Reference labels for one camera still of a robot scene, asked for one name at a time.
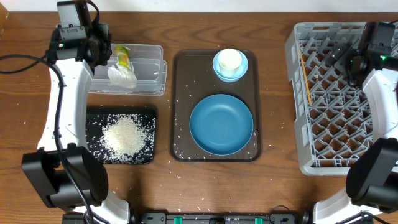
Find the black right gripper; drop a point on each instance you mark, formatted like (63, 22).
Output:
(341, 55)

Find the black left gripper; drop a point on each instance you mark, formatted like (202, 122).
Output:
(103, 34)

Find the yellow green snack wrapper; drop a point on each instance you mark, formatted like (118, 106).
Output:
(123, 56)

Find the wooden chopstick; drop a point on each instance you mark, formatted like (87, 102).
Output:
(305, 80)

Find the white tissue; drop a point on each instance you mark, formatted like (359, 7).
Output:
(122, 75)

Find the pile of white rice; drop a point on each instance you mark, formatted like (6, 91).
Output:
(124, 137)

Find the dark blue plate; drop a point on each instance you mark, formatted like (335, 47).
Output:
(221, 124)

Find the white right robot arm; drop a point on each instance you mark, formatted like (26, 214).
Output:
(371, 184)

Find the grey dishwasher rack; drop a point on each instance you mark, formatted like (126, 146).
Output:
(333, 133)

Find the clear plastic bin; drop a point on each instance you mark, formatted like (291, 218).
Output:
(150, 71)

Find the light blue small bowl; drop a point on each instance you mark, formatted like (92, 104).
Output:
(240, 72)

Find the black plastic tray bin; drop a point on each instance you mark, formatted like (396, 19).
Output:
(124, 137)

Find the cream paper cup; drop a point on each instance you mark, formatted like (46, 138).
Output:
(229, 60)

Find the brown serving tray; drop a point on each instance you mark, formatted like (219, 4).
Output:
(193, 80)

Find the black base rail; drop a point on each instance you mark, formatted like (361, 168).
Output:
(180, 218)

